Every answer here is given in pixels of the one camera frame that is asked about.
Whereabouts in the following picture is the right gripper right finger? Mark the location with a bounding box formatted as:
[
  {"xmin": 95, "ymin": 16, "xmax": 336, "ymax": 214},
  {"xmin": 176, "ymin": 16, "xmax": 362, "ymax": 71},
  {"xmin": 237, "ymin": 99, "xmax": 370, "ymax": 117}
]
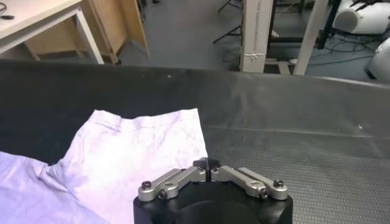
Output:
[{"xmin": 207, "ymin": 158, "xmax": 289, "ymax": 201}]

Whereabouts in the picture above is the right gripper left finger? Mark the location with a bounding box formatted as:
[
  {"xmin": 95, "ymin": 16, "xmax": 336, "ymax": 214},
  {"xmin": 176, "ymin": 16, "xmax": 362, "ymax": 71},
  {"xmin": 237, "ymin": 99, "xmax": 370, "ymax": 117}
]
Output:
[{"xmin": 138, "ymin": 157, "xmax": 209, "ymax": 202}]

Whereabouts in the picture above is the lavender t-shirt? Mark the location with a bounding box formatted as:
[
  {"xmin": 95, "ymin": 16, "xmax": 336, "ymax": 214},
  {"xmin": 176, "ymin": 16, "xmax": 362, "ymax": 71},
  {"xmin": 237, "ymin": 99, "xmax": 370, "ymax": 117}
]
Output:
[{"xmin": 0, "ymin": 108, "xmax": 208, "ymax": 224}]

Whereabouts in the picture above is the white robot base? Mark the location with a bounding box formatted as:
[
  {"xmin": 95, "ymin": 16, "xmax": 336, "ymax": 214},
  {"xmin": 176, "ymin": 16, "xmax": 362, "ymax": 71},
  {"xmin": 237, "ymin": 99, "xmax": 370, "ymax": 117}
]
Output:
[{"xmin": 331, "ymin": 0, "xmax": 390, "ymax": 82}]

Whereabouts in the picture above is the black table cover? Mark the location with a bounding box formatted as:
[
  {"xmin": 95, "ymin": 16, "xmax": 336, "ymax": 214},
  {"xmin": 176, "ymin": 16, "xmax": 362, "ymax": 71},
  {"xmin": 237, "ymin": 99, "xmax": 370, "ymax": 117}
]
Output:
[{"xmin": 0, "ymin": 59, "xmax": 390, "ymax": 224}]

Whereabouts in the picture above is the tall white cardboard box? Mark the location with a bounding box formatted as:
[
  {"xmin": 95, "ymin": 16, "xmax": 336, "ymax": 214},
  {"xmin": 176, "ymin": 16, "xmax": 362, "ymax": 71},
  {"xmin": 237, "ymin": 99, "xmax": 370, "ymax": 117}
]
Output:
[{"xmin": 239, "ymin": 0, "xmax": 274, "ymax": 74}]

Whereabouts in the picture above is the white standing desk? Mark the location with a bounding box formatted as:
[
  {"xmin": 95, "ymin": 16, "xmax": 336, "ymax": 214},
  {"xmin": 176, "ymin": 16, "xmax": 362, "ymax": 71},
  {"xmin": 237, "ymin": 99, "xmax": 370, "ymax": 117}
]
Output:
[{"xmin": 264, "ymin": 0, "xmax": 330, "ymax": 76}]

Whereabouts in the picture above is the white table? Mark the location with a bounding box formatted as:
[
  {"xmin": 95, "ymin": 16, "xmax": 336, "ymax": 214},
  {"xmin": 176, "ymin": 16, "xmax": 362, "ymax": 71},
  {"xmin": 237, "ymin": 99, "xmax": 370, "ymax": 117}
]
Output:
[{"xmin": 0, "ymin": 0, "xmax": 105, "ymax": 65}]

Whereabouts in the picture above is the black looped cable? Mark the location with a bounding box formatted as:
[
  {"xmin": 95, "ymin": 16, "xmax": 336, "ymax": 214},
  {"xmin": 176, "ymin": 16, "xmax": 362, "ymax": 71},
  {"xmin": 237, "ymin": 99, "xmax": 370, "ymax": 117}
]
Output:
[{"xmin": 0, "ymin": 1, "xmax": 15, "ymax": 20}]

